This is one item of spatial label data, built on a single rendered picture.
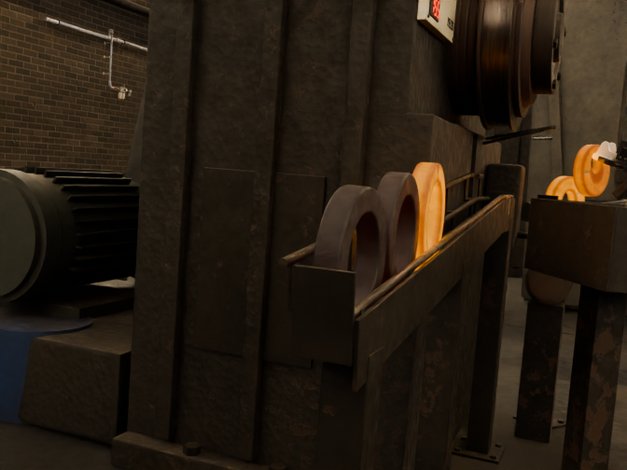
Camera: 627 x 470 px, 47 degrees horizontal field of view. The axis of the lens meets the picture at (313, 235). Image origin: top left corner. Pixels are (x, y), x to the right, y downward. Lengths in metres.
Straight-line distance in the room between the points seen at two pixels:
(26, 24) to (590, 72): 6.47
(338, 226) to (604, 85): 3.92
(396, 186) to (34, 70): 8.38
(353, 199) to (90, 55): 9.23
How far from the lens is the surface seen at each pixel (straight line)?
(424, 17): 1.54
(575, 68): 4.72
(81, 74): 9.85
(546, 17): 1.84
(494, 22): 1.77
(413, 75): 1.54
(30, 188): 2.14
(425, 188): 1.16
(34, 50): 9.26
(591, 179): 2.27
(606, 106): 4.64
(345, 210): 0.83
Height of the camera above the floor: 0.74
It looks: 5 degrees down
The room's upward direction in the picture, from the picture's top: 4 degrees clockwise
